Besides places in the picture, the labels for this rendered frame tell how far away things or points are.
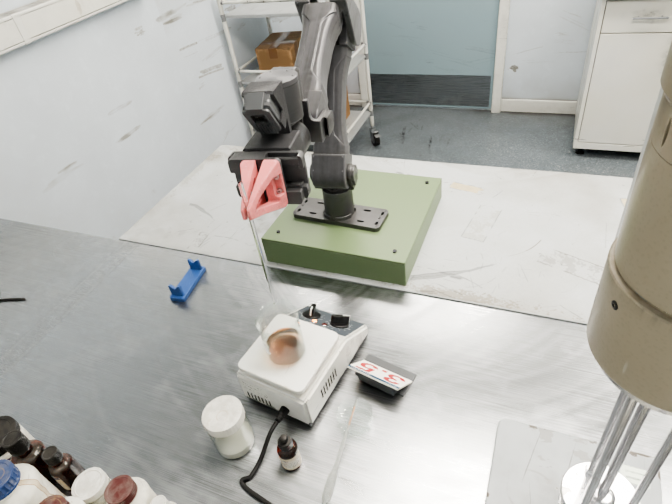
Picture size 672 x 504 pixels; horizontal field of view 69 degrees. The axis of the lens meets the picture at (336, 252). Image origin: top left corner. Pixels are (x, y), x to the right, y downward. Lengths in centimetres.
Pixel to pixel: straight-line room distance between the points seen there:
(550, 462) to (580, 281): 37
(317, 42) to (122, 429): 70
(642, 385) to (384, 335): 59
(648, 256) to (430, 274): 71
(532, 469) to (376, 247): 46
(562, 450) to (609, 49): 242
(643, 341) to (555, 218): 84
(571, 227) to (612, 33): 191
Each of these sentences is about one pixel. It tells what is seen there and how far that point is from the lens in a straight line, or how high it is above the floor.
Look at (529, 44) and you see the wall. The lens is 356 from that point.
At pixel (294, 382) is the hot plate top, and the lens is 73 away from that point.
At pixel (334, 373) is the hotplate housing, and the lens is 79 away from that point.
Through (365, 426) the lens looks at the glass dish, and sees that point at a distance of 75.
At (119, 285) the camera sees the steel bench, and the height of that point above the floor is 90.
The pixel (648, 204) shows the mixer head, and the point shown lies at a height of 141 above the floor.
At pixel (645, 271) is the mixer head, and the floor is 138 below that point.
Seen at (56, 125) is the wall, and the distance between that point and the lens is 221.
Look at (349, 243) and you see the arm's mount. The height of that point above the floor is 96.
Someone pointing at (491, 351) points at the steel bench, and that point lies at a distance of 86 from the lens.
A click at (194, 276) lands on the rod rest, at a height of 91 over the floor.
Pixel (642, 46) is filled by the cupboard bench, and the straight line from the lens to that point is 297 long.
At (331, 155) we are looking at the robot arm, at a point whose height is 112.
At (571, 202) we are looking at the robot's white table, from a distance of 120.
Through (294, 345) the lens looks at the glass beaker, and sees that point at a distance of 72.
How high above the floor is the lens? 157
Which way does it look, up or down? 40 degrees down
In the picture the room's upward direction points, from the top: 10 degrees counter-clockwise
